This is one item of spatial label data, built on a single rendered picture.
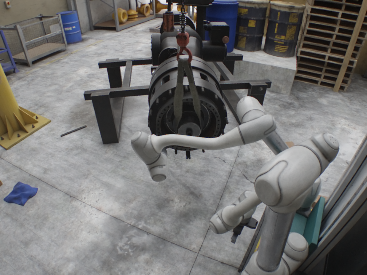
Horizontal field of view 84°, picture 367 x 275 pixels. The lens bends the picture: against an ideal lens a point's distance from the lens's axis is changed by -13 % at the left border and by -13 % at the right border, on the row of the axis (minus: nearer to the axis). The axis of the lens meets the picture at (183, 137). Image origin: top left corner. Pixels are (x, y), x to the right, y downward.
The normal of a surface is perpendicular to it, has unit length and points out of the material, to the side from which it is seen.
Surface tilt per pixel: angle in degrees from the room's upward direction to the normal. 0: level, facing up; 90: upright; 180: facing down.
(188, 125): 90
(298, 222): 0
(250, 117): 29
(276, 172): 21
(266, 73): 90
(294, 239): 6
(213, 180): 0
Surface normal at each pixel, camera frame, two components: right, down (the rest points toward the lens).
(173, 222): 0.00, -0.79
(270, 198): -0.87, 0.21
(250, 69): -0.40, 0.57
